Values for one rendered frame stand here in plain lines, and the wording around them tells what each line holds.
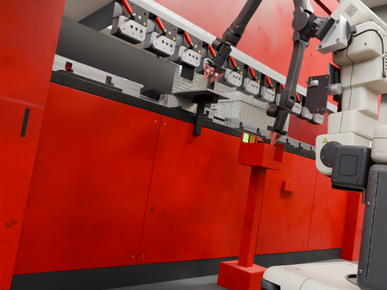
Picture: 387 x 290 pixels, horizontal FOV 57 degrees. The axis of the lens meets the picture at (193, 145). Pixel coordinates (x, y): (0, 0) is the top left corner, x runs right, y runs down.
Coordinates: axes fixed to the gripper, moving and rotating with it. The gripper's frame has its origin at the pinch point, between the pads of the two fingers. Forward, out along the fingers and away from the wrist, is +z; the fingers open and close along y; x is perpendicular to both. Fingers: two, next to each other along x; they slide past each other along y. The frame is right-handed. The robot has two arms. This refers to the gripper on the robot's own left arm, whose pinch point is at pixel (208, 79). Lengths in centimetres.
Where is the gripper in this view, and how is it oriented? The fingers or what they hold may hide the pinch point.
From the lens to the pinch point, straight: 194.8
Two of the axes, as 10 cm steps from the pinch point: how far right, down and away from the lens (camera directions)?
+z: -5.0, 8.1, 3.0
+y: -7.0, -1.7, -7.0
